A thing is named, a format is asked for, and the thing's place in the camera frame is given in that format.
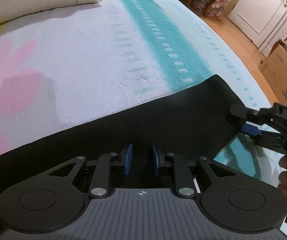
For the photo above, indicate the black pants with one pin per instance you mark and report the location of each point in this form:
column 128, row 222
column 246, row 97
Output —
column 194, row 122

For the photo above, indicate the white door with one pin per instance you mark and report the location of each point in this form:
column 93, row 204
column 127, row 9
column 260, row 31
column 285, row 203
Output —
column 258, row 18

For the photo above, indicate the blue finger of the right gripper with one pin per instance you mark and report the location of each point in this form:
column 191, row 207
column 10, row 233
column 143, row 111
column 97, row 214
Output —
column 239, row 111
column 250, row 130

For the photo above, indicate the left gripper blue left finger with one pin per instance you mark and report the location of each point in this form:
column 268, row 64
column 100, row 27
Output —
column 126, row 156

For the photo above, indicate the cardboard box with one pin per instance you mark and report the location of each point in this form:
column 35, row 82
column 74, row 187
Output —
column 274, row 70

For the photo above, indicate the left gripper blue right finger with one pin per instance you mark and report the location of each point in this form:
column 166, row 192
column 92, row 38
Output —
column 159, row 159

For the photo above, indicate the floral fabric bags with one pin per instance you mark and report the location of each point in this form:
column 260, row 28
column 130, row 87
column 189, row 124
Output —
column 210, row 8

